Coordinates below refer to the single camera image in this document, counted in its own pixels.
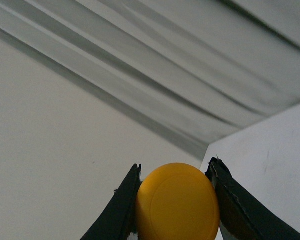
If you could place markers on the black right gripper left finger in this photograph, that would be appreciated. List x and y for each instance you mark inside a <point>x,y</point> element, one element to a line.
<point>117,221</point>

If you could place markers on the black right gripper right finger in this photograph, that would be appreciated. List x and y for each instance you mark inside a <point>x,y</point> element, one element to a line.
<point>242,216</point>

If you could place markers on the yellow push button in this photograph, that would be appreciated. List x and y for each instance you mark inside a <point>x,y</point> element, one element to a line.
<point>177,202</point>

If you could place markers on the white curtain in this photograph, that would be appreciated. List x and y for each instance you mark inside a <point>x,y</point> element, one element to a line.
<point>192,71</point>

